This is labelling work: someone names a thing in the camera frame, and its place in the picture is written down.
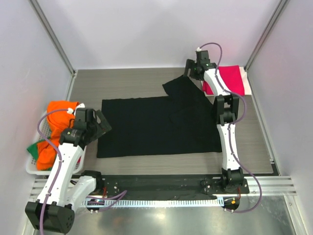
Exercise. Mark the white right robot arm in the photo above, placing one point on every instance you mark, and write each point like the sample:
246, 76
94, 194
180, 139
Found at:
225, 115

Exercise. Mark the aluminium frame post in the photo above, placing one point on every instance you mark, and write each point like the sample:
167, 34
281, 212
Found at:
282, 4
51, 34

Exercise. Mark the white slotted cable duct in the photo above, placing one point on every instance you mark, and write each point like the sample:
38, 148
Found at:
219, 202

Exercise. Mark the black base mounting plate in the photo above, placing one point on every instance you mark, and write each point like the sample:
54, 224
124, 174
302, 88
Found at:
171, 187

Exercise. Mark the right aluminium frame post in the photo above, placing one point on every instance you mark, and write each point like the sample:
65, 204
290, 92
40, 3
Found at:
282, 4

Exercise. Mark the black t-shirt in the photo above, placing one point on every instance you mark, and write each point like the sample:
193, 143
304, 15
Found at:
178, 123

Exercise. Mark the white plastic laundry basket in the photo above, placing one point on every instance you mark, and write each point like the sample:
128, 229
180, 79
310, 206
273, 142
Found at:
31, 164

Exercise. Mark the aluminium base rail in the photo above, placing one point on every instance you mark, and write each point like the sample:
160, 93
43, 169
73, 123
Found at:
271, 185

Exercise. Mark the left aluminium frame post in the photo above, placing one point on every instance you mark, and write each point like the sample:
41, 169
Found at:
51, 34

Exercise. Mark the folded white t-shirt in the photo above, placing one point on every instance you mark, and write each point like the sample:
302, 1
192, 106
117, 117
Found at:
247, 82

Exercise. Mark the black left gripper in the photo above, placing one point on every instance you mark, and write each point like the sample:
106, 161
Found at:
102, 128

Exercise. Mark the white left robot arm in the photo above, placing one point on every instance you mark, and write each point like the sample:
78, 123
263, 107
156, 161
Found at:
56, 205

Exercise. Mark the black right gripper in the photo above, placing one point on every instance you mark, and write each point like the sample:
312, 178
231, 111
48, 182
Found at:
190, 64

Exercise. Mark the orange t-shirt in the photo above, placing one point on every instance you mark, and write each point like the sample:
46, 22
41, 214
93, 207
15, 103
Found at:
60, 119

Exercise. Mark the folded pink t-shirt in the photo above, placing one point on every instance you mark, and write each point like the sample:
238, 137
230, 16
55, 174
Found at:
232, 80

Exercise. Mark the green t-shirt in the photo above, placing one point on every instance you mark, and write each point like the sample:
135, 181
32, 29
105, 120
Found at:
43, 153

